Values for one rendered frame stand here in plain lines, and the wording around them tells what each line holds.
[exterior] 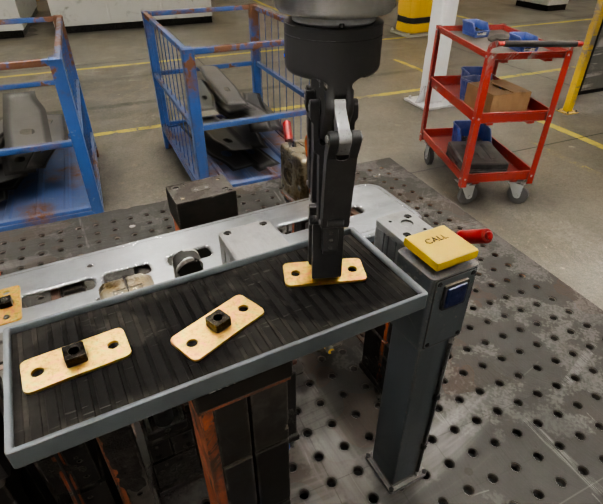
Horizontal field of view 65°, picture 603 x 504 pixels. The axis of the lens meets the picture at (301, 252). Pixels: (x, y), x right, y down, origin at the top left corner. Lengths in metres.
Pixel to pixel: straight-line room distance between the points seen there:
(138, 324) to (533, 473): 0.72
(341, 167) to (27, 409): 0.30
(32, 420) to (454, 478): 0.68
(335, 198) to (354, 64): 0.10
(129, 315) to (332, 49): 0.29
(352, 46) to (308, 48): 0.03
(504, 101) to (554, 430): 2.15
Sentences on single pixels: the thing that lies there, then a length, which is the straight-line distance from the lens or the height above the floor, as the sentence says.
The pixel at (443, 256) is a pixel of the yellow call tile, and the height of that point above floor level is 1.16.
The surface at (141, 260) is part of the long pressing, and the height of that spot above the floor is 1.00.
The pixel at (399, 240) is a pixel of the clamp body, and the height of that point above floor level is 1.06.
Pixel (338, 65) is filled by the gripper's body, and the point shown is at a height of 1.38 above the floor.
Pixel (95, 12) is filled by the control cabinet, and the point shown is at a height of 0.26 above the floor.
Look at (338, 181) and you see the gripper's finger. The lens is 0.38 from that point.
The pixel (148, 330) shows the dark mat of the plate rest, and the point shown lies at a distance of 0.46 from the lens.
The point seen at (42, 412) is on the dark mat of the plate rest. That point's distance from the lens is 0.43.
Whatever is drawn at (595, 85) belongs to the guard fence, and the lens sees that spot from 5.28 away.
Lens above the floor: 1.47
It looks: 35 degrees down
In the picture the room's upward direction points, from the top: straight up
